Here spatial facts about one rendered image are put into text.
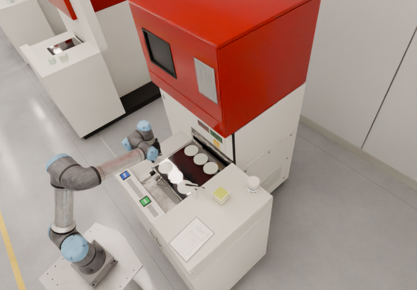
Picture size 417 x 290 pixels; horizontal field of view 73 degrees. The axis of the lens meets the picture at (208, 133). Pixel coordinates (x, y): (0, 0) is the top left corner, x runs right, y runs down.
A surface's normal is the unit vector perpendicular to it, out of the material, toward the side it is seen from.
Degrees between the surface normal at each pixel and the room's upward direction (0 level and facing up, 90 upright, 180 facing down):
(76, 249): 9
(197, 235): 0
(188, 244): 0
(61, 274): 0
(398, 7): 90
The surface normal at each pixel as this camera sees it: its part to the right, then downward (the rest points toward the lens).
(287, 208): -0.10, -0.68
